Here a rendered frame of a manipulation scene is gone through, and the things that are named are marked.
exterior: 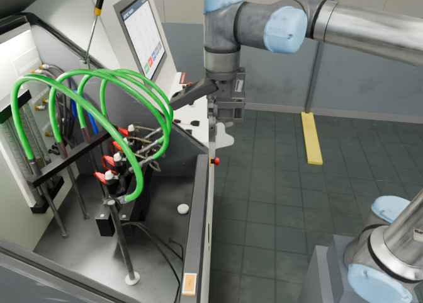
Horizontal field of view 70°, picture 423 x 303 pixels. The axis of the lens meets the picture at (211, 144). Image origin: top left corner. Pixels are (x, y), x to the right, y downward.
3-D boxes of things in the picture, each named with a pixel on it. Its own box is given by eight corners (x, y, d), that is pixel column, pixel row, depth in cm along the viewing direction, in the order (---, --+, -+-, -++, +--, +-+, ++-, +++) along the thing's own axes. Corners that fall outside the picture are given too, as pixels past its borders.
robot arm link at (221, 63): (203, 53, 58) (205, 41, 65) (203, 75, 61) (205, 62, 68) (241, 54, 58) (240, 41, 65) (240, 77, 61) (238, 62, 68)
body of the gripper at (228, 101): (242, 126, 68) (246, 75, 61) (204, 125, 68) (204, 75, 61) (241, 109, 74) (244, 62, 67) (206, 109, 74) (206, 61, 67)
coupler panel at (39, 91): (56, 150, 101) (22, 61, 83) (46, 150, 101) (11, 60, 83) (72, 130, 112) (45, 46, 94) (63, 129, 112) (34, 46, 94)
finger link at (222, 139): (233, 162, 70) (235, 123, 67) (208, 161, 70) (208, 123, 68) (233, 157, 73) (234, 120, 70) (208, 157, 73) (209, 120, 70)
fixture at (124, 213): (136, 251, 95) (128, 219, 86) (105, 250, 95) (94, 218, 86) (157, 179, 122) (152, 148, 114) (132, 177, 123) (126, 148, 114)
